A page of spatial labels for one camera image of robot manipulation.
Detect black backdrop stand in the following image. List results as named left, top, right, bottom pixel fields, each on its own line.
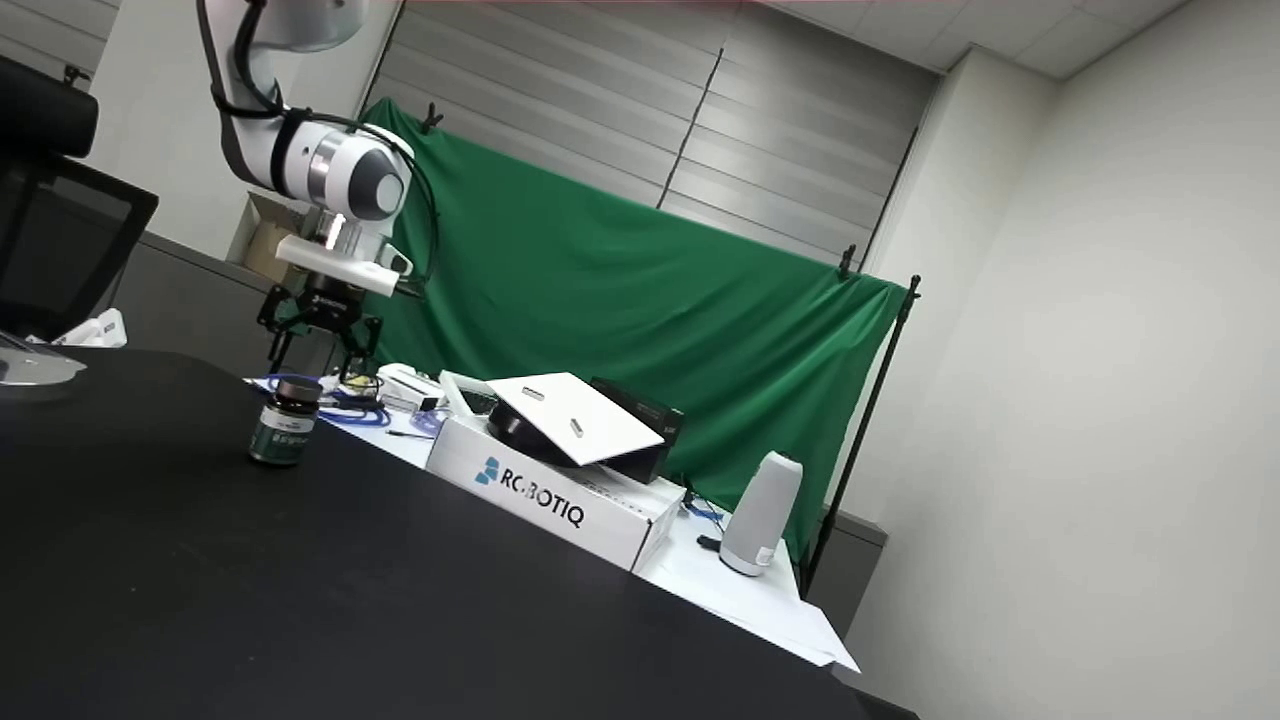
left=798, top=271, right=927, bottom=596

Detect green bottle with brown cap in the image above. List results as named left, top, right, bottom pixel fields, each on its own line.
left=245, top=376, right=328, bottom=471

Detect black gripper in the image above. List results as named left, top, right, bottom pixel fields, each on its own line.
left=258, top=270, right=388, bottom=396

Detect black computer monitor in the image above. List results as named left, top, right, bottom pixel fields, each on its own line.
left=0, top=52, right=159, bottom=349

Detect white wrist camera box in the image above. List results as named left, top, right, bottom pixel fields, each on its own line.
left=274, top=235, right=407, bottom=299

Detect white round base plate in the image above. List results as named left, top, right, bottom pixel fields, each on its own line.
left=0, top=335, right=91, bottom=394

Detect grey window blinds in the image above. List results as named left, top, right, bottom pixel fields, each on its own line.
left=357, top=0, right=945, bottom=271

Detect white small device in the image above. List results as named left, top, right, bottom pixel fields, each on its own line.
left=373, top=362, right=454, bottom=417

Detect green backdrop cloth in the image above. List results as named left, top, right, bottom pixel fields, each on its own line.
left=357, top=95, right=912, bottom=565

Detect white Robotiq cardboard box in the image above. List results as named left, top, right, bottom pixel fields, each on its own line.
left=425, top=374, right=691, bottom=578

